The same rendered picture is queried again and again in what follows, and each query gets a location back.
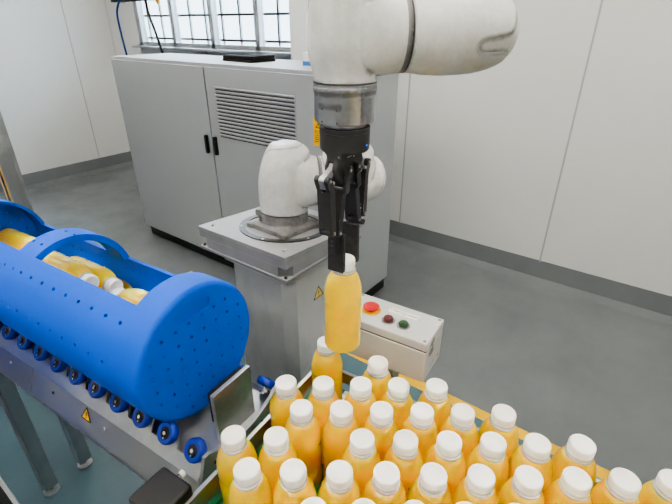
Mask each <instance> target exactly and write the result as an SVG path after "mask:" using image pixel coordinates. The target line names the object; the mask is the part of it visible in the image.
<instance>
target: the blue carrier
mask: <svg viewBox="0 0 672 504"><path fill-rule="evenodd" d="M5 228H13V229H16V230H19V231H21V232H23V233H26V234H28V235H30V236H33V237H35V239H33V240H31V241H30V242H29V243H27V244H26V245H25V246H24V247H22V248H21V249H20V250H18V249H15V248H13V247H11V246H9V245H7V244H5V243H3V242H0V321H1V322H2V323H4V324H5V325H7V326H8V327H10V328H12V329H13V330H15V331H16V332H18V333H19V334H21V335H22V336H24V337H26V338H27V339H29V340H30V341H32V342H33V343H35V344H37V345H38V346H40V347H41V348H43V349H44V350H46V351H48V352H49V353H51V354H52V355H54V356H55V357H57V358H59V359H60V360H62V361H63V362H65V363H66V364H68V365H70V366H71V367H73V368H74V369H76V370H77V371H79V372H81V373H82V374H84V375H85V376H87V377H88V378H90V379H92V380H93V381H95V382H96V383H98V384H99V385H101V386H103V387H104V388H106V389H107V390H109V391H110V392H112V393H113V394H115V395H117V396H118V397H120V398H121V399H123V400H124V401H126V402H128V403H129V404H131V405H132V406H134V407H135V408H137V409H139V410H140V411H142V412H143V413H145V414H146V415H148V416H150V417H151V418H153V419H156V420H159V421H165V422H170V421H178V420H182V419H185V418H187V417H190V416H192V415H194V414H196V413H197V412H199V411H200V410H202V409H203V408H205V407H206V406H207V405H209V400H208V392H210V391H211V390H212V389H213V388H214V387H215V386H217V385H218V384H219V383H220V382H221V381H223V380H224V379H225V378H226V377H227V376H229V375H230V374H231V373H232V372H233V371H234V370H236V369H237V368H238V366H239V364H240V361H241V359H242V357H243V354H244V351H245V348H246V344H247V340H248V335H249V312H248V307H247V304H246V301H245V299H244V297H243V295H242V294H241V292H240V291H239V290H238V289H237V288H236V287H235V286H233V285H232V284H230V283H228V282H226V281H223V280H220V279H218V278H215V277H212V276H210V275H207V274H204V273H199V272H187V273H182V274H179V275H175V274H172V273H170V272H167V271H165V270H162V269H160V268H157V267H155V266H152V265H149V264H147V263H144V262H142V261H139V260H137V259H134V258H132V257H129V255H128V254H127V252H126V251H125V250H124V248H123V247H122V246H121V245H119V244H118V243H117V242H115V241H114V240H112V239H110V238H108V237H105V236H102V235H100V234H97V233H94V232H92V231H89V230H85V229H80V228H63V229H57V228H55V227H52V226H50V225H47V224H45V223H44V222H43V221H42V219H41V218H40V217H39V216H38V215H37V214H35V213H34V212H33V211H31V210H30V209H28V208H26V207H24V206H22V205H19V204H16V203H14V202H11V201H8V200H5V199H0V231H1V230H3V229H5ZM88 240H89V241H88ZM91 241H97V242H98V243H100V244H101V245H102V246H101V245H98V244H96V243H93V242H91ZM53 251H58V252H60V253H62V254H64V255H66V256H68V257H72V256H80V257H82V258H85V259H87V260H90V261H92V262H94V263H97V264H99V265H101V266H104V267H106V268H108V269H110V270H111V271H112V272H113V273H114V274H115V275H116V277H117V278H120V279H122V280H124V281H126V282H128V283H129V284H130V285H131V286H132V288H139V289H143V290H146V291H148V292H149V293H147V294H146V295H145V296H144V297H143V298H142V300H141V301H140V302H139V303H138V304H137V305H135V304H133V303H131V302H129V301H127V300H125V299H123V298H120V297H118V296H116V295H114V294H112V293H110V292H108V291H105V290H103V289H101V288H99V287H97V286H95V285H93V284H90V283H88V282H86V281H84V280H82V279H80V278H78V277H75V276H73V275H71V274H69V273H67V272H65V271H63V270H60V269H58V268H56V267H54V266H52V265H50V264H48V263H45V262H43V261H42V260H43V259H44V258H45V257H46V256H47V255H49V254H50V253H51V252H53Z"/></svg>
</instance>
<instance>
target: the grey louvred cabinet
mask: <svg viewBox="0 0 672 504"><path fill-rule="evenodd" d="M112 58H113V59H111V63H112V67H113V72H114V77H115V81H116V86H117V91H118V95H119V100H120V105H121V110H122V114H123V119H124V124H125V128H126V133H127V138H128V142H129V147H130V152H131V156H132V161H133V166H134V170H135V175H136V180H137V184H138V189H139V194H140V198H141V203H142V208H143V212H144V217H145V222H146V224H148V225H149V226H151V230H152V233H154V234H156V235H158V236H161V237H163V238H165V239H167V240H170V241H172V242H174V243H177V244H179V245H181V246H183V247H186V248H188V249H190V250H193V251H195V252H197V253H199V254H202V255H204V256H206V257H209V258H211V259H213V260H215V261H218V262H220V263H222V264H225V265H227V266H229V267H231V268H234V263H233V262H230V261H228V260H226V259H225V258H224V257H222V256H219V255H217V254H215V253H212V252H210V251H208V250H205V249H203V248H201V245H202V244H204V242H206V243H207V240H206V238H205V237H202V236H200V232H199V229H198V226H199V225H202V224H205V223H208V222H212V221H215V220H218V219H222V218H225V217H228V216H232V215H235V214H238V213H241V212H245V211H248V210H251V209H255V208H258V207H260V201H259V190H258V179H259V169H260V165H261V161H262V158H263V155H264V153H265V151H266V149H267V147H268V146H269V144H270V143H272V142H274V141H279V140H296V141H298V142H300V143H302V144H304V145H305V146H306V147H307V148H308V149H309V154H310V155H314V156H322V154H323V151H322V150H321V149H320V142H319V125H320V123H318V122H316V121H315V119H314V91H313V74H312V69H311V68H307V67H303V61H299V60H282V59H275V60H276V61H272V62H258V63H245V62H233V61H223V60H222V59H223V56H214V55H197V54H181V53H159V54H141V55H122V56H112ZM398 78H399V73H394V74H387V75H382V76H378V77H377V91H376V116H375V120H374V121H373V122H372V123H370V145H371V146H372V148H373V150H374V156H375V157H377V158H378V159H379V160H380V161H381V162H382V164H383V167H384V169H385V174H386V180H385V186H384V189H383V191H382V192H381V193H380V194H379V195H378V196H377V197H376V198H374V199H372V200H370V201H367V211H366V215H365V216H362V217H361V219H365V223H364V224H363V225H362V227H361V228H359V235H361V239H359V261H358V262H355V268H356V272H357V273H358V275H359V277H360V280H361V284H362V294H366V295H369V296H373V295H374V294H375V293H376V292H378V291H379V290H380V289H381V288H383V286H384V278H385V277H386V276H387V260H388V243H389V227H390V210H391V194H392V177H393V161H394V144H395V128H396V111H397V94H398Z"/></svg>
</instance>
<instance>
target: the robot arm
mask: <svg viewBox="0 0 672 504"><path fill-rule="evenodd" d="M519 27H520V17H519V12H518V10H517V9H516V6H515V4H514V2H513V1H512V0H308V7H307V21H306V37H307V51H308V59H309V62H310V65H311V69H312V74H313V91H314V119H315V121H316V122H318V123H320V125H319V142H320V149H321V150H322V151H323V154H322V156H314V155H310V154H309V149H308V148H307V147H306V146H305V145H304V144H302V143H300V142H298V141H296V140H279V141H274V142H272V143H270V144H269V146H268V147H267V149H266V151H265V153H264V155H263V158H262V161H261V165H260V169H259V179H258V190H259V201H260V208H257V209H256V210H255V214H256V215H257V216H258V217H260V218H257V219H254V220H250V221H248V222H247V227H249V228H254V229H257V230H260V231H262V232H265V233H267V234H270V235H273V236H275V237H277V238H278V239H289V238H291V237H293V236H295V235H298V234H301V233H304V232H306V231H309V230H312V229H315V228H319V233H320V234H322V235H325V236H328V269H329V270H332V271H335V272H338V273H342V274H343V273H344V272H345V259H346V253H347V254H351V255H353V256H354V257H355V262H358V261H359V224H362V225H363V224H364V223H365V219H361V217H362V216H365V215H366V211H367V201H370V200H372V199H374V198H376V197H377V196H378V195H379V194H380V193H381V192H382V191H383V189H384V186H385V180H386V174H385V169H384V167H383V164H382V162H381V161H380V160H379V159H378V158H377V157H375V156H374V150H373V148H372V146H371V145H370V123H372V122H373V121H374V120H375V116H376V91H377V77H378V76H382V75H387V74H394V73H411V74H417V75H428V76H448V75H462V74H471V73H476V72H479V71H483V70H486V69H489V68H491V67H494V66H496V65H497V64H499V63H501V62H502V61H503V60H504V59H505V58H506V57H507V56H508V55H509V54H510V53H511V51H512V50H513V48H514V46H515V43H516V41H517V38H518V33H519ZM314 205H318V219H319V221H317V220H313V219H310V218H308V207H311V206H314ZM360 207H361V208H360ZM344 211H345V217H346V221H343V220H344Z"/></svg>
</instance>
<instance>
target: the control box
mask: <svg viewBox="0 0 672 504"><path fill-rule="evenodd" d="M369 301H373V302H376V303H378V304H379V306H380V308H379V310H377V311H374V312H369V311H366V310H365V309H364V308H363V304H364V303H366V302H369ZM361 304H362V309H361V328H360V330H361V335H360V344H359V346H358V347H357V349H355V350H354V351H352V352H349V353H350V354H353V355H355V356H358V357H360V358H363V359H365V360H369V358H370V357H372V356H376V355H379V356H383V357H385V358H386V359H387V361H388V369H390V370H393V371H395V372H397V373H400V374H402V375H405V376H407V377H410V378H412V379H415V380H417V381H420V382H423V381H424V379H425V378H426V376H427V375H428V373H429V371H430V370H431V368H432V367H433V365H434V363H435V362H436V360H437V358H438V357H439V353H440V346H441V339H442V331H443V329H442V328H443V325H444V320H443V319H440V318H437V317H434V316H431V315H428V314H425V313H421V312H418V311H415V310H412V309H409V308H406V307H403V306H400V305H397V304H394V303H391V302H388V301H385V300H381V299H378V298H375V297H372V296H369V295H366V294H362V301H361ZM391 308H392V309H391ZM394 309H395V311H394ZM396 310H397V313H396ZM393 311H394V312H393ZM398 311H399V312H398ZM400 311H401V312H400ZM402 312H403V314H402ZM399 313H400V314H399ZM387 314H389V315H392V316H393V322H391V323H387V322H384V321H383V317H384V316H385V315H387ZM409 314H410V315H409ZM405 315H406V316H405ZM408 315H409V316H408ZM412 315H413V316H412ZM410 316H412V317H410ZM415 316H416V317H417V318H416V317H415ZM414 317H415V318H414ZM400 320H407V321H408V323H409V326H408V327H407V328H401V327H399V326H398V322H399V321H400Z"/></svg>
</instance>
